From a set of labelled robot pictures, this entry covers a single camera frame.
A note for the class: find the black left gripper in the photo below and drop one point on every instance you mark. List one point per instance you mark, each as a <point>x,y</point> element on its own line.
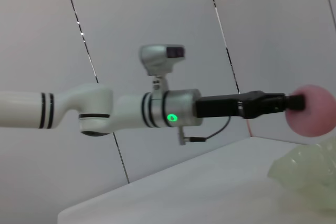
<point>223,107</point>

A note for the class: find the pink toy peach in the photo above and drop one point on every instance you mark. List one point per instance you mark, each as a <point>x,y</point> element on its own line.
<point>315,121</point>

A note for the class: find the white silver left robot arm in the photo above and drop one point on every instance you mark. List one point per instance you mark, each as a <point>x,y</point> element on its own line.
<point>92,108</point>

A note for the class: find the pale green fruit plate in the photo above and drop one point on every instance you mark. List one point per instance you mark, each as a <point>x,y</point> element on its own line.
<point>307,174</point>

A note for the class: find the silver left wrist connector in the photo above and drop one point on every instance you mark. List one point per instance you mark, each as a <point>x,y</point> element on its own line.
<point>181,136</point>

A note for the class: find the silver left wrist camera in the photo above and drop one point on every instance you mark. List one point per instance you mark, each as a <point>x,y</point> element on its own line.
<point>157,58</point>

